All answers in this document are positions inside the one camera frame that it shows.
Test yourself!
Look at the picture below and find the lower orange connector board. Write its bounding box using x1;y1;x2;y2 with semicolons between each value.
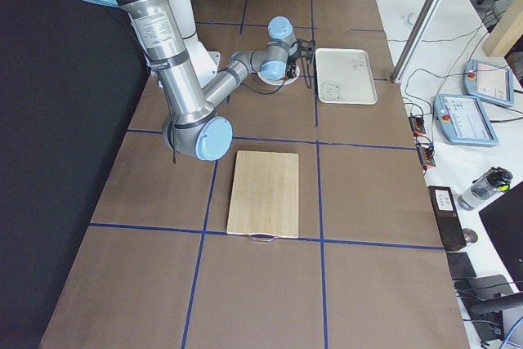
416;142;436;170

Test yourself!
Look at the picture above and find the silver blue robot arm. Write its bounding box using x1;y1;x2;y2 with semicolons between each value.
82;0;299;161

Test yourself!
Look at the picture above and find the black monitor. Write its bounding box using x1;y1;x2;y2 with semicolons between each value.
479;188;522;281

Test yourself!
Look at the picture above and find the white round plate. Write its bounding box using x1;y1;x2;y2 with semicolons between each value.
257;65;301;86

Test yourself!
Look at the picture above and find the orange connector board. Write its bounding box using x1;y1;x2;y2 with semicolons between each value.
416;142;436;170
408;114;426;136

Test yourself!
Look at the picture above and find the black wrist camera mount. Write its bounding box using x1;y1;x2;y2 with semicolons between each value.
297;38;316;64

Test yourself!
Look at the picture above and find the aluminium frame post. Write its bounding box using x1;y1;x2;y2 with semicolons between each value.
391;0;442;83

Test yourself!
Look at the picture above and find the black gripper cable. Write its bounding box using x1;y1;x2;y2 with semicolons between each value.
240;54;314;96

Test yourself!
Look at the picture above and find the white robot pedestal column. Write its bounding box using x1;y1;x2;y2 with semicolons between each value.
169;0;220;88

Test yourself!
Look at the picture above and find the cream bear tray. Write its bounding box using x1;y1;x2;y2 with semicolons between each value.
315;48;378;105

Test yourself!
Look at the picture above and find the near teach pendant tablet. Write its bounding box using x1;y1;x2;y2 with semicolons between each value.
433;94;498;147

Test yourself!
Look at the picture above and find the bamboo cutting board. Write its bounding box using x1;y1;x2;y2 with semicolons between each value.
226;150;299;239

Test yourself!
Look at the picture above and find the teach pendant tablet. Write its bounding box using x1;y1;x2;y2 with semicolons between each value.
463;59;515;108
433;94;498;147

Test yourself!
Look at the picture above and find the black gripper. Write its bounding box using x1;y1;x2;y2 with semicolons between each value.
285;56;299;78

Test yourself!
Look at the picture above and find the upper orange connector board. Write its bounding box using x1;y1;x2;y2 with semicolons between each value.
408;114;426;136

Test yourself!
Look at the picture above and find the far teach pendant tablet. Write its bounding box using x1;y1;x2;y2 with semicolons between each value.
463;59;515;108

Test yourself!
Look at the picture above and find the black rectangular box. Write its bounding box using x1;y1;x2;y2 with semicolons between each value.
427;186;467;252

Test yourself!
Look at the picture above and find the clear water bottle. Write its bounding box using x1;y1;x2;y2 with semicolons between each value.
458;167;513;211

